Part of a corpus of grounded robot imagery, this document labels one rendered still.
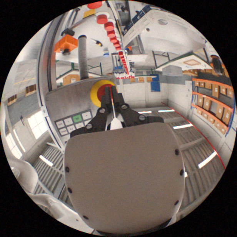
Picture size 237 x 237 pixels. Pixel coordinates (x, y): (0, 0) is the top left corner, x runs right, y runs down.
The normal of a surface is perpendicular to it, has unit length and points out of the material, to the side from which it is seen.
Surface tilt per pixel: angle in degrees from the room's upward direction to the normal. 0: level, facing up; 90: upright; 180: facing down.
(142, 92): 90
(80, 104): 90
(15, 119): 90
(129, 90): 90
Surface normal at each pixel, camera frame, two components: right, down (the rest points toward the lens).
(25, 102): 0.98, -0.07
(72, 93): 0.43, 0.32
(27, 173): 0.82, -0.53
